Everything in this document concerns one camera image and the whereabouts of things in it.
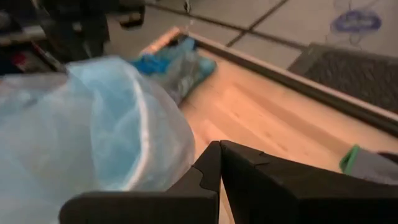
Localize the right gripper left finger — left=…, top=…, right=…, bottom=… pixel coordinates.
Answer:
left=58, top=140, right=223, bottom=224

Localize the teal plastic trash bag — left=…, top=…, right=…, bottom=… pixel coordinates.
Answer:
left=130, top=36, right=218, bottom=105

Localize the large blue bag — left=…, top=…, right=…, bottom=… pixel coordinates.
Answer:
left=0, top=55, right=197, bottom=224

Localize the black aluminium table frame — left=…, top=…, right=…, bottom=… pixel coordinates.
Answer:
left=172, top=29, right=398, bottom=138

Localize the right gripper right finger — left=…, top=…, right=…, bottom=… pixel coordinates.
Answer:
left=220, top=139, right=398, bottom=224

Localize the blue coiled cable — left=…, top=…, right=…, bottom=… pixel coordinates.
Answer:
left=329, top=0, right=383, bottom=47

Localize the black perforated panel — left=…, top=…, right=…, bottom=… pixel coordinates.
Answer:
left=287, top=42, right=398, bottom=114

